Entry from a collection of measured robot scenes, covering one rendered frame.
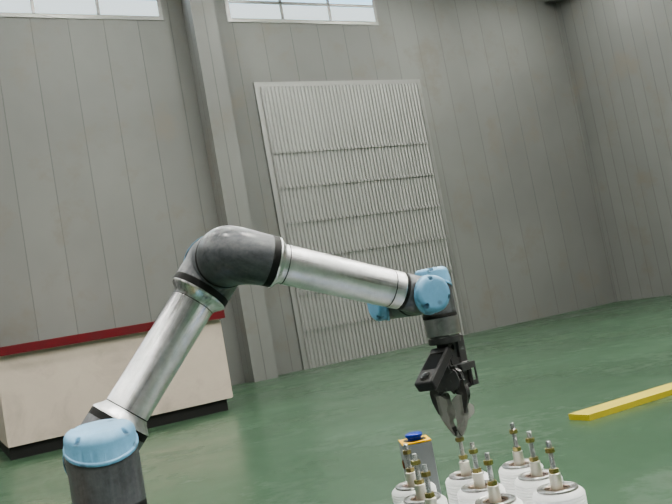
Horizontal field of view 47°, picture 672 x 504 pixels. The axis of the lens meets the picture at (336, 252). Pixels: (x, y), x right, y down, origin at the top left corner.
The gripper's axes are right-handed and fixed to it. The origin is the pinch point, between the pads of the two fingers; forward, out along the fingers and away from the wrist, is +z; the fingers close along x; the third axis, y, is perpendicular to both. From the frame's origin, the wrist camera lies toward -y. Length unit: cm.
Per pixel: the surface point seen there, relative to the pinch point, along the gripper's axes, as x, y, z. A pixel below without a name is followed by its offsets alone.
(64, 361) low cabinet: 438, 170, -29
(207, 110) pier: 559, 470, -289
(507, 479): -7.6, 4.2, 11.6
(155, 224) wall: 613, 410, -164
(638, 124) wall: 245, 1018, -220
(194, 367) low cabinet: 401, 259, -5
